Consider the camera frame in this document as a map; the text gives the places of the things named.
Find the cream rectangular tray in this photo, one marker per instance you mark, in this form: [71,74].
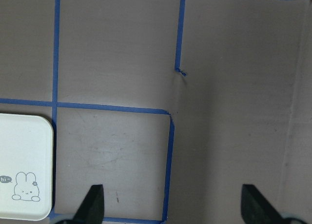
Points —
[26,167]

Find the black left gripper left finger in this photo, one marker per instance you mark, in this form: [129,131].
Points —
[91,210]

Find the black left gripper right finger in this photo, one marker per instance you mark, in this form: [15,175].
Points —
[256,209]

